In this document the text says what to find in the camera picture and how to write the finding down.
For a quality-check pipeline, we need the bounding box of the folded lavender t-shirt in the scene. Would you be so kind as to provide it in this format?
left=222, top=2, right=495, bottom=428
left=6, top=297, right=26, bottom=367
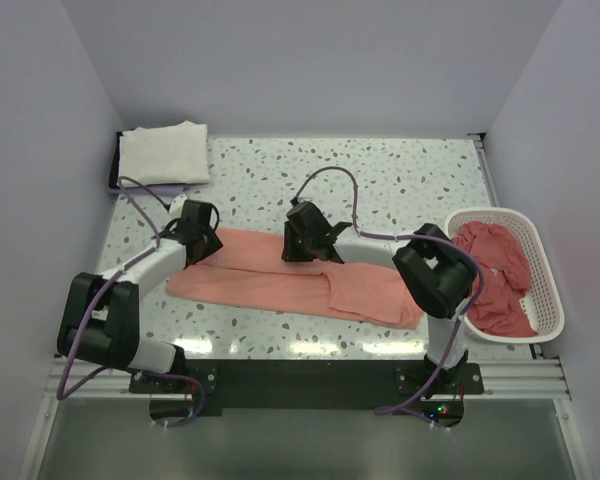
left=124, top=184, right=188, bottom=197

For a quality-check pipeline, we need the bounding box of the purple cable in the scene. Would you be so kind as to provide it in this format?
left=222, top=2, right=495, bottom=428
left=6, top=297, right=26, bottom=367
left=292, top=167, right=485, bottom=417
left=55, top=175, right=181, bottom=401

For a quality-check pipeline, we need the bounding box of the white plastic laundry basket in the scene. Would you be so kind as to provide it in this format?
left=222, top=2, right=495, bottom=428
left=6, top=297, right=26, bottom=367
left=444, top=208, right=564, bottom=344

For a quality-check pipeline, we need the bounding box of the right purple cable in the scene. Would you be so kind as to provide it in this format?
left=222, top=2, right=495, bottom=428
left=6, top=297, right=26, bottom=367
left=292, top=167, right=485, bottom=417

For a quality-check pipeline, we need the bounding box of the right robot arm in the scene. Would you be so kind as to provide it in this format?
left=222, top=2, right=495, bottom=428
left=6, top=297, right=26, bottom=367
left=282, top=200, right=482, bottom=393

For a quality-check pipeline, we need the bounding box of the folded cream t-shirt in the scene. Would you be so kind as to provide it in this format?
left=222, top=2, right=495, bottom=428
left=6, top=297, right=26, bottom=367
left=118, top=121, right=211, bottom=185

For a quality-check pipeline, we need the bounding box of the dark pink t-shirt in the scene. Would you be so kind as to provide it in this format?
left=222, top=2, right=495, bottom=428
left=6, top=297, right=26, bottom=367
left=453, top=221, right=537, bottom=338

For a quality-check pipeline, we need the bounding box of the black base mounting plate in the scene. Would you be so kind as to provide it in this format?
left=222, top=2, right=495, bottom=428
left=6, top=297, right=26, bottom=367
left=129, top=359, right=485, bottom=420

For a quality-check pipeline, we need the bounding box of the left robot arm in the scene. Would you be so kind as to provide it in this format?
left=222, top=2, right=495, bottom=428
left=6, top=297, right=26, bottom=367
left=57, top=199, right=222, bottom=400

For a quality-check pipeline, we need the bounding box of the salmon pink t-shirt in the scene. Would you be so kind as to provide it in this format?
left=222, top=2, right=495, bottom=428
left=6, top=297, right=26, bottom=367
left=166, top=228, right=423, bottom=329

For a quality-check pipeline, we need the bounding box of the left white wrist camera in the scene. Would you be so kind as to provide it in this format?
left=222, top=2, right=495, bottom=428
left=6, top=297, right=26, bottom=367
left=168, top=194, right=188, bottom=218

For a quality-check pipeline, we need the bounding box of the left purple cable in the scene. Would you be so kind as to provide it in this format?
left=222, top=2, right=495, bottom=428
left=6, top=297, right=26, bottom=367
left=55, top=175, right=181, bottom=401

